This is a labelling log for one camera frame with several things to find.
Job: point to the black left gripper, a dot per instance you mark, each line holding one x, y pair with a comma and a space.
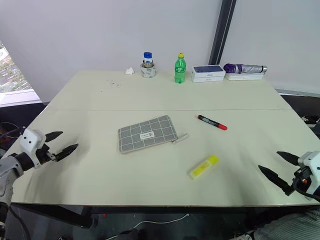
44, 155

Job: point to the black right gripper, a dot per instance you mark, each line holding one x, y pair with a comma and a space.
301, 178

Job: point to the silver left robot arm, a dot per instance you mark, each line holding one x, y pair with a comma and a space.
7, 170

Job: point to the grey checked pencil pouch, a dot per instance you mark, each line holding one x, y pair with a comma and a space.
145, 133

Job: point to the white black shoe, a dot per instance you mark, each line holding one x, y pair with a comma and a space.
312, 121

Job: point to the grey striped cloth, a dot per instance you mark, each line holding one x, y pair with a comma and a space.
292, 226

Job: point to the yellow highlighter pen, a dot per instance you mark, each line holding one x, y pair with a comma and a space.
203, 167

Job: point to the window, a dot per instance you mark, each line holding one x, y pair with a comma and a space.
13, 77

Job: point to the red black marker pen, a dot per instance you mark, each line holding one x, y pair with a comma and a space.
212, 122

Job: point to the flat white box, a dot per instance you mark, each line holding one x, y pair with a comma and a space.
243, 76

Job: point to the crumpled white tissue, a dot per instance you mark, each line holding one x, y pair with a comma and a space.
129, 71

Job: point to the purple silver folded umbrella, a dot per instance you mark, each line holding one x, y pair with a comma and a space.
245, 68

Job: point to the white tape roll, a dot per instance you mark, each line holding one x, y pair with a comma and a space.
148, 72

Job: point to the white phone box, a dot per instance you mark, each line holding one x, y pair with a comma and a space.
208, 79

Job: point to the white bottle blue cap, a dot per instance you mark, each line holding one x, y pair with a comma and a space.
148, 58

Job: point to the blue topped phone box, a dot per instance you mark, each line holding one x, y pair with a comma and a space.
207, 70

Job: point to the green soda bottle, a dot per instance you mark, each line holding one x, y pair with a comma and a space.
180, 71

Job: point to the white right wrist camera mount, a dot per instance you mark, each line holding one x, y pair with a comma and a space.
310, 158

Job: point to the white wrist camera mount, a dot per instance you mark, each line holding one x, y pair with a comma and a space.
30, 140
310, 158

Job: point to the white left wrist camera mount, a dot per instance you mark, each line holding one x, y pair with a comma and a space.
30, 140

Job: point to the dark vertical wall post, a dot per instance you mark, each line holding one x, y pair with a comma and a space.
222, 30

